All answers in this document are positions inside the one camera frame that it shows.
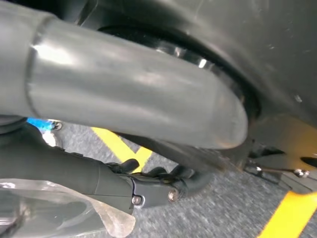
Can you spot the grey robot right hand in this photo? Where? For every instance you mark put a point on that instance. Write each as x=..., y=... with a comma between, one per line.
x=124, y=82

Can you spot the translucent plastic cover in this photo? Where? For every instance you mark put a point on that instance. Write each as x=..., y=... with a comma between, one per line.
x=49, y=216

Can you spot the blue metal shelf rack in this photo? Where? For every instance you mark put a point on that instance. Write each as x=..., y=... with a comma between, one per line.
x=39, y=124

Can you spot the dark grey robot body shell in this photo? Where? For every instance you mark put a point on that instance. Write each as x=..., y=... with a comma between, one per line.
x=272, y=49

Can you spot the yellow floor tape square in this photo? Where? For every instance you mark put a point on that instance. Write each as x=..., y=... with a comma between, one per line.
x=292, y=215

